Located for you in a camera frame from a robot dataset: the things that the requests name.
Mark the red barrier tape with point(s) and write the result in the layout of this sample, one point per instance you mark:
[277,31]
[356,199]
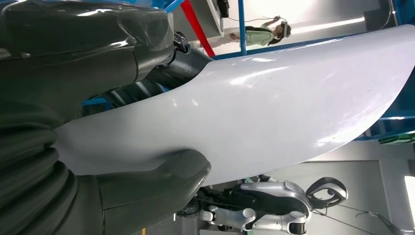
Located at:
[197,29]

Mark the blue metal shelf rack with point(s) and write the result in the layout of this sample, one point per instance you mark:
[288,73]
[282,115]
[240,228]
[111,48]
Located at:
[242,29]

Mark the clear plastic film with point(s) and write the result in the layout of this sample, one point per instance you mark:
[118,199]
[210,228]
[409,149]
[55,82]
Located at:
[97,22]

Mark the silver humanoid robot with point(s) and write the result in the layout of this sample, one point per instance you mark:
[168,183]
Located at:
[275,201]

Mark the person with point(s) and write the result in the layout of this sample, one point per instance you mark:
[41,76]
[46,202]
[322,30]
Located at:
[259,37]

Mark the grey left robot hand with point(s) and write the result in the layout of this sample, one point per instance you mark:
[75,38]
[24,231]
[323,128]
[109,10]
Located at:
[64,65]

